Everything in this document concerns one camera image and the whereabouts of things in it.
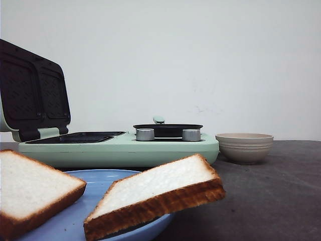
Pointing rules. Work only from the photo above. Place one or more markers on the beige ribbed bowl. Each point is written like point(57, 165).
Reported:
point(245, 148)

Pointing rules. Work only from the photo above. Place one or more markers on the silver control knob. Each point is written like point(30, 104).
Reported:
point(191, 135)
point(145, 134)

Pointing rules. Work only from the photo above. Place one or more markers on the blue round plate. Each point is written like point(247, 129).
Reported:
point(68, 224)

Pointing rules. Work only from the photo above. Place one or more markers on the silver right control knob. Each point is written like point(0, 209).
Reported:
point(191, 135)

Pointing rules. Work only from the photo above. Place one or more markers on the toast bread slice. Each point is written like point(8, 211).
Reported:
point(140, 198)
point(32, 192)

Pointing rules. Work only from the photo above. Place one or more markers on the black round frying pan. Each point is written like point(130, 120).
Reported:
point(163, 130)

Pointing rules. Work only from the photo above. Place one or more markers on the mint green hinged lid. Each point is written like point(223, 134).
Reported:
point(33, 94)

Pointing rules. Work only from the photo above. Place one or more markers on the mint green breakfast maker base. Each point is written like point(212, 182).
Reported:
point(115, 150)

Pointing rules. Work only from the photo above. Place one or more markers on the silver left control knob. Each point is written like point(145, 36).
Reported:
point(145, 134)

